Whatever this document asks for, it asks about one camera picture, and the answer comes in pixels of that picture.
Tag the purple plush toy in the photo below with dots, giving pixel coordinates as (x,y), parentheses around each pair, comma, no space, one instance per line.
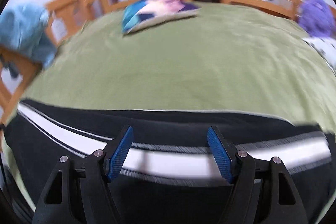
(316,18)

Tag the black sweatpants white stripe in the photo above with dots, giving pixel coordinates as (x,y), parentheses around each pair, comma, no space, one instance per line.
(170,174)

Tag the green fleece bed blanket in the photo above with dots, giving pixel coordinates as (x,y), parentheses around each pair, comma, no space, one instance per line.
(250,73)

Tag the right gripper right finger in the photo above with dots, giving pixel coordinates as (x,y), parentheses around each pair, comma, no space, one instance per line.
(262,191)

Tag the wooden bed frame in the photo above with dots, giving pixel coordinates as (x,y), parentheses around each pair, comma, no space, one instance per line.
(235,55)

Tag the light blue fleece blanket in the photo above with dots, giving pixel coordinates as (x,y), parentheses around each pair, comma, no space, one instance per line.
(23,31)

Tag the white dotted pillow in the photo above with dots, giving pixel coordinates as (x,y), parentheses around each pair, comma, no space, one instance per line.
(325,46)

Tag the geometric patterned pillow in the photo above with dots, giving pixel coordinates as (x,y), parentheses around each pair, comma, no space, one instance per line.
(147,13)

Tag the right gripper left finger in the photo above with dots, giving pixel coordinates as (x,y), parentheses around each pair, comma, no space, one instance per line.
(78,191)

